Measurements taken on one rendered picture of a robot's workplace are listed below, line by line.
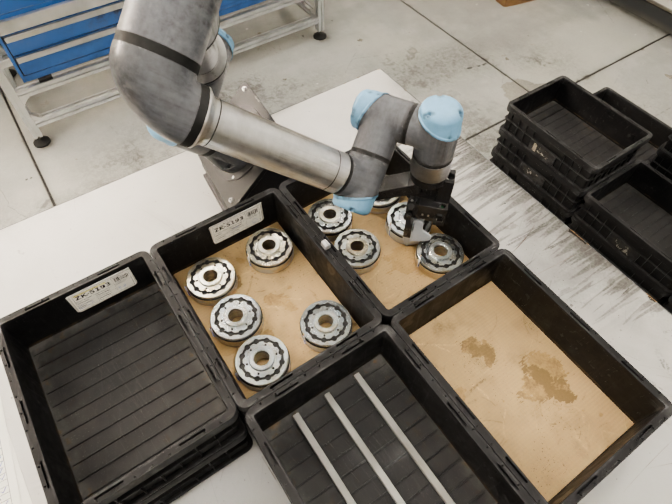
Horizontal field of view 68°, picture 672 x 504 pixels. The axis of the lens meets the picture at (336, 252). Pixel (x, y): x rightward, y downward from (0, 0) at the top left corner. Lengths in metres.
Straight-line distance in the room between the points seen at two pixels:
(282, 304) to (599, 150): 1.38
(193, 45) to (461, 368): 0.73
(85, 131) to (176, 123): 2.18
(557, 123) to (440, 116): 1.27
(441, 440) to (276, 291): 0.44
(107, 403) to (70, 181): 1.76
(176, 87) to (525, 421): 0.81
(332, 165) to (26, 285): 0.87
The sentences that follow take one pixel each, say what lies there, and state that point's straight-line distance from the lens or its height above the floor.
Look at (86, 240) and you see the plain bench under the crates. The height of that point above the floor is 0.70.
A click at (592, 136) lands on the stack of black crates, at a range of 2.10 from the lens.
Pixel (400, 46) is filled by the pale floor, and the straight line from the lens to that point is 3.25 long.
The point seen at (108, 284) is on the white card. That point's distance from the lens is 1.09.
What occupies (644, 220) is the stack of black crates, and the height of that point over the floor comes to 0.38.
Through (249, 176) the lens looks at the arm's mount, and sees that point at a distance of 1.23.
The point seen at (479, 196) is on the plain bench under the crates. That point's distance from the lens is 1.45.
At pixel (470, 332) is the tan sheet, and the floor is 0.83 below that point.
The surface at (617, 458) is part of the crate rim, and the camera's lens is 0.95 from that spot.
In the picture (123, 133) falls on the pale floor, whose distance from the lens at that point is 2.83.
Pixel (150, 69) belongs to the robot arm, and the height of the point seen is 1.35.
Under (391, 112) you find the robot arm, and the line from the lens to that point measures 0.90.
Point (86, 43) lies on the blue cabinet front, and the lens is 2.74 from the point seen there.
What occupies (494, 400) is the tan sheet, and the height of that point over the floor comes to 0.83.
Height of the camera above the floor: 1.75
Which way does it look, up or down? 55 degrees down
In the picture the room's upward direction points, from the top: straight up
